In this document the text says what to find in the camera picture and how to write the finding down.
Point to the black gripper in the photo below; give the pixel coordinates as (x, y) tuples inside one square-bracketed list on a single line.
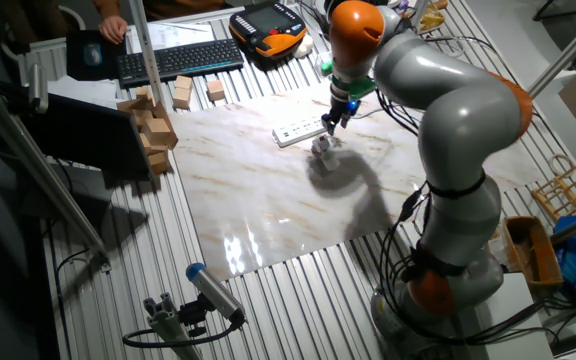
[(339, 110)]

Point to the white bulb holder with bulb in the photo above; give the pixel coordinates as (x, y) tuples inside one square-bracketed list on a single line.
[(325, 150)]

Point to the silver orange robot arm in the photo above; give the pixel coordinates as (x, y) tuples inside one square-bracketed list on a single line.
[(468, 115)]

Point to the brown sleeved forearm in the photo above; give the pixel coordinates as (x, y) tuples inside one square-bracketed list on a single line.
[(168, 7)]

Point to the person's bare hand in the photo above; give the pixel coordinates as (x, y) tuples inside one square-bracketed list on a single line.
[(113, 29)]

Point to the white power strip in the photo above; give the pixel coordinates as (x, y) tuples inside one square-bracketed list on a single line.
[(295, 132)]

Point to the clear cup with green ball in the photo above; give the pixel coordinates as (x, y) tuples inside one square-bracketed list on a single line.
[(325, 65)]

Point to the white round object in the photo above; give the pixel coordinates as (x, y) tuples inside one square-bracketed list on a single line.
[(304, 46)]

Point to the marble pattern board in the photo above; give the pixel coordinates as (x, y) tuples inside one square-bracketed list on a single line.
[(268, 190)]

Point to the orange black teach pendant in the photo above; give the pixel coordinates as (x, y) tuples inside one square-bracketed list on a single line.
[(268, 27)]

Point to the yellow toy food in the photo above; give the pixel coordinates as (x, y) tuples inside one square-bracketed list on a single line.
[(433, 17)]

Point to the black keyboard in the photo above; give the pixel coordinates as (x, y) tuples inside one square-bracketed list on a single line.
[(180, 60)]

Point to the white paper sheet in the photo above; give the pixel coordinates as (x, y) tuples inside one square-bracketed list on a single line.
[(173, 35)]

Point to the brown tray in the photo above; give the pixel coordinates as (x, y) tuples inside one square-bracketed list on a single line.
[(533, 250)]

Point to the black monitor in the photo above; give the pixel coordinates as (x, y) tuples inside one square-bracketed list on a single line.
[(88, 135)]

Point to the wooden rack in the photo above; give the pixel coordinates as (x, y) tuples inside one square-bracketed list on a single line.
[(565, 192)]

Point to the white paper stack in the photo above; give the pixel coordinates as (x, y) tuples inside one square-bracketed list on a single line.
[(88, 89)]

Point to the grey computer mouse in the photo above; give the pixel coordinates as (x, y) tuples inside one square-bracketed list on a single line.
[(93, 54)]

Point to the white base platform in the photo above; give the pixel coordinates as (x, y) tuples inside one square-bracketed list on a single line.
[(513, 310)]

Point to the black mouse pad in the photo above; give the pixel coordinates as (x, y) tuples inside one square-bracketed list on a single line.
[(75, 60)]

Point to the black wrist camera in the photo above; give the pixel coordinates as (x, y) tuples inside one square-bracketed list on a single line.
[(352, 106)]

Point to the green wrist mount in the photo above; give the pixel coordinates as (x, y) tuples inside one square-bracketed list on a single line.
[(360, 87)]

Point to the upright aluminium post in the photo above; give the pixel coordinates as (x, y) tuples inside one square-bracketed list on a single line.
[(145, 50)]

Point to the silver camera with blue end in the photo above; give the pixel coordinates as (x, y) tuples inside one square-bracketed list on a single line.
[(215, 292)]

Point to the long aluminium post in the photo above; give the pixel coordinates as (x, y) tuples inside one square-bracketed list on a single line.
[(568, 52)]

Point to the short aluminium profile mount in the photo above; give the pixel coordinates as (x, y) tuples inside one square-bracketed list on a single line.
[(170, 325)]

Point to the silver camera on frame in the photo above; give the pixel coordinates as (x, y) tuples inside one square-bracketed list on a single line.
[(38, 87)]

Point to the slanted aluminium frame bar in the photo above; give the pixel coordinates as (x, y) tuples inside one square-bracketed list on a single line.
[(33, 165)]

